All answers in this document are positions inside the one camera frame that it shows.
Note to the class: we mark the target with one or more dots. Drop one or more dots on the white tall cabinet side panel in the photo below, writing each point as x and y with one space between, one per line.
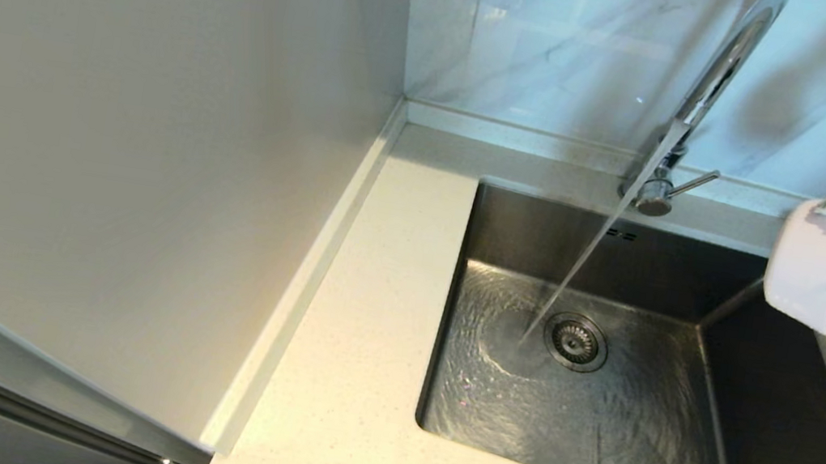
148 143

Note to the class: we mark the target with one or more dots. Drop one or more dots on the stainless steel sink basin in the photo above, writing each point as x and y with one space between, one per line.
596 431

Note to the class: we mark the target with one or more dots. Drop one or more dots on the pale pink cup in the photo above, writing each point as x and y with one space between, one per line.
813 267

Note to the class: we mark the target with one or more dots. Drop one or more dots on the running tap water stream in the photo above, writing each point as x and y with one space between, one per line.
611 221

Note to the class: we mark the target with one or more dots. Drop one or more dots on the chrome gooseneck faucet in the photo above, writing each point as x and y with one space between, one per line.
719 73

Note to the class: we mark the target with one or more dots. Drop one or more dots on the round metal drain strainer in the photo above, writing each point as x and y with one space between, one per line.
576 342

